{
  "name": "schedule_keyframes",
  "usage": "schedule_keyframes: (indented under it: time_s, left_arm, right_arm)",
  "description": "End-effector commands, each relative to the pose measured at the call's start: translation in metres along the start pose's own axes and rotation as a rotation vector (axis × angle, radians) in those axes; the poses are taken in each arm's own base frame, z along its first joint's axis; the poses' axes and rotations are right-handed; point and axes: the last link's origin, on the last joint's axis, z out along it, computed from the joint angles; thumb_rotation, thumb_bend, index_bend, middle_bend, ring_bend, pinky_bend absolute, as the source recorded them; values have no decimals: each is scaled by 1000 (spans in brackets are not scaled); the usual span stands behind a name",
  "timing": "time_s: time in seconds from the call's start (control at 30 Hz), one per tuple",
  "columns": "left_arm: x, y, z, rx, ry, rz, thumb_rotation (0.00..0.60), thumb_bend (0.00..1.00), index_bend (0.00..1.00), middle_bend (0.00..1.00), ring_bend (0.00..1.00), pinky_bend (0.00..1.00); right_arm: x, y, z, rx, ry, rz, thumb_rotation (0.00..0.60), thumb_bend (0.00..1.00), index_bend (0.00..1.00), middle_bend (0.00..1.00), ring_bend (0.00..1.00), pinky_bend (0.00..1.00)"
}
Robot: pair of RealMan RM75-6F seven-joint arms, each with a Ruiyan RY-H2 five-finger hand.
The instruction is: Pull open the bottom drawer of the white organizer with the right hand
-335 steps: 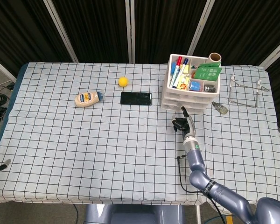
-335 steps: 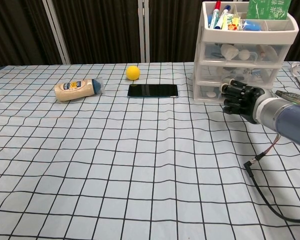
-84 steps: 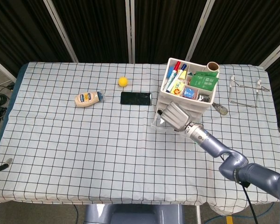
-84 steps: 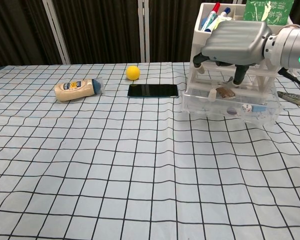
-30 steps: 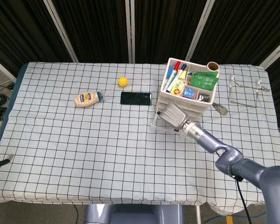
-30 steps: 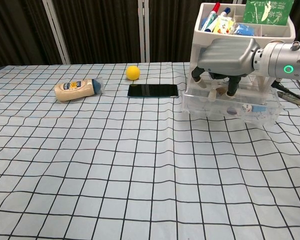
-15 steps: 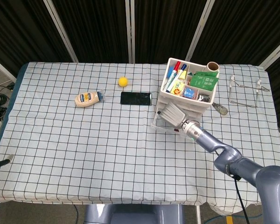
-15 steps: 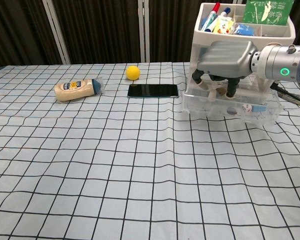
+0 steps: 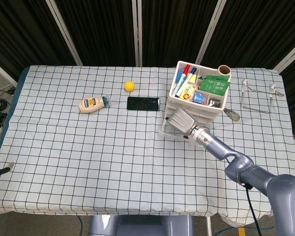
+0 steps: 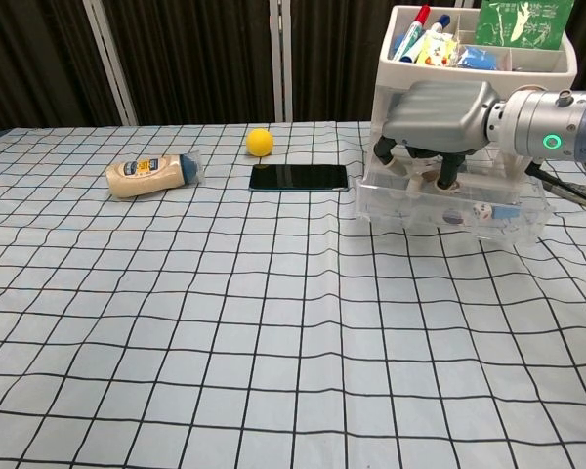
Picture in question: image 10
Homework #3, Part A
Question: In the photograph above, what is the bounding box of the blue checkered tablecloth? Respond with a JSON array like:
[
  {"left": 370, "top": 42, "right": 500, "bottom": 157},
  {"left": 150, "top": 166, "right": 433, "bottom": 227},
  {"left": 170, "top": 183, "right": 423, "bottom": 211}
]
[{"left": 0, "top": 118, "right": 586, "bottom": 469}]

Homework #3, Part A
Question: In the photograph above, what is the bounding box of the red cap marker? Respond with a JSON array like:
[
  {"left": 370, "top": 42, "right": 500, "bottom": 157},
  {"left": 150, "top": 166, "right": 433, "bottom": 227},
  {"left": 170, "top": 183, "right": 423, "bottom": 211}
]
[{"left": 390, "top": 4, "right": 432, "bottom": 63}]

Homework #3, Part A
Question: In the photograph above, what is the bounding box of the yellow snack packet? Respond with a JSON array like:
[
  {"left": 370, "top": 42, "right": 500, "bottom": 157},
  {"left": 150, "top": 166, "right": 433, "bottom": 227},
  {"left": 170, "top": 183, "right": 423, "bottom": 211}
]
[{"left": 414, "top": 28, "right": 463, "bottom": 67}]

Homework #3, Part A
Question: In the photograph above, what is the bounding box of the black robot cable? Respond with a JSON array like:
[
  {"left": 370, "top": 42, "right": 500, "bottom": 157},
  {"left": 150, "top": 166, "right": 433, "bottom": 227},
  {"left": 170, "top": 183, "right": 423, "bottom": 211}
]
[{"left": 524, "top": 163, "right": 586, "bottom": 211}]

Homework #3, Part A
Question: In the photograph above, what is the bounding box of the black smartphone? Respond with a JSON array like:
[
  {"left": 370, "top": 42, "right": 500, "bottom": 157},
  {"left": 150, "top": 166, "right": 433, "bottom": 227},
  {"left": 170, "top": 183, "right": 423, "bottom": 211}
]
[{"left": 248, "top": 163, "right": 350, "bottom": 192}]

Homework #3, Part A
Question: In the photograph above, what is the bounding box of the clear drawer with die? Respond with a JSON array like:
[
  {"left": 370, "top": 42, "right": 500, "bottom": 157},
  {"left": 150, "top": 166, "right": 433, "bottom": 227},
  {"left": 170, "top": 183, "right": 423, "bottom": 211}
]
[{"left": 355, "top": 141, "right": 554, "bottom": 244}]

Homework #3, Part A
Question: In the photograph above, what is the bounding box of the yellow ball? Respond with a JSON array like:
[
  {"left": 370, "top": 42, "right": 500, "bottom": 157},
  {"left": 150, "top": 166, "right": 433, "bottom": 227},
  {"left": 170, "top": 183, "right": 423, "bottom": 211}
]
[{"left": 245, "top": 127, "right": 275, "bottom": 157}]

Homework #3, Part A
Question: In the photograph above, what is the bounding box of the upright white partition frame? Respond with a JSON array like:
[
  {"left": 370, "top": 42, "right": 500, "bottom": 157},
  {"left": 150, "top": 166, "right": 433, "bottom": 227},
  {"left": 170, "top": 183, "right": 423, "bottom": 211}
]
[{"left": 268, "top": 0, "right": 294, "bottom": 123}]

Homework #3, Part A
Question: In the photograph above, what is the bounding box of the black curtain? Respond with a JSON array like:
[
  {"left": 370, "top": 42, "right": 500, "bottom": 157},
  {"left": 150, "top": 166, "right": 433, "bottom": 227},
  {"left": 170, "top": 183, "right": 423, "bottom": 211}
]
[{"left": 0, "top": 0, "right": 586, "bottom": 141}]

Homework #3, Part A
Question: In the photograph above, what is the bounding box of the blue cap marker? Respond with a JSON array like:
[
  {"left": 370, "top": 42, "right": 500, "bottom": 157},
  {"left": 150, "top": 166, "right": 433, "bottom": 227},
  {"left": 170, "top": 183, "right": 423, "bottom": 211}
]
[{"left": 402, "top": 14, "right": 451, "bottom": 64}]

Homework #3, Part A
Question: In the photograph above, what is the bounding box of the white plastic drawer organizer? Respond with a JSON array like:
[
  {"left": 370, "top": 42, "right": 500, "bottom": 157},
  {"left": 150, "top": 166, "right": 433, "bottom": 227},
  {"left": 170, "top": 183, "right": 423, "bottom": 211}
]
[{"left": 369, "top": 3, "right": 580, "bottom": 187}]

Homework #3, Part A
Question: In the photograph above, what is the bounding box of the green printed packet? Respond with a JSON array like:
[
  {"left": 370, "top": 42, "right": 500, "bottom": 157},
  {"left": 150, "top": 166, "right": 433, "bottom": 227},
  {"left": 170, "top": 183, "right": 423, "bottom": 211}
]
[{"left": 473, "top": 0, "right": 575, "bottom": 50}]

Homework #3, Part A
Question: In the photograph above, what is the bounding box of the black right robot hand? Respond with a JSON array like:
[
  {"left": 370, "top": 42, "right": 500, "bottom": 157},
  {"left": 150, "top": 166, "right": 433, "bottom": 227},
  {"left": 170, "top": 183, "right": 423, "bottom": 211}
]
[{"left": 373, "top": 80, "right": 500, "bottom": 194}]

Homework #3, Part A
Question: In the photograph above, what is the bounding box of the slanted white partition frame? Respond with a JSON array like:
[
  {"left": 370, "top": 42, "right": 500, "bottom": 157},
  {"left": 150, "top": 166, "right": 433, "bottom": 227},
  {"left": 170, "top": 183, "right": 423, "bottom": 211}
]
[{"left": 81, "top": 0, "right": 139, "bottom": 126}]

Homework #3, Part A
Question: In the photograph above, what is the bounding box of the cream mayonnaise bottle blue cap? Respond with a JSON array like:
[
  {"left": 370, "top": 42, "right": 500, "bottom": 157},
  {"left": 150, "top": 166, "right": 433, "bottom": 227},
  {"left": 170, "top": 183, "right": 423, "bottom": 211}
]
[{"left": 105, "top": 150, "right": 205, "bottom": 200}]

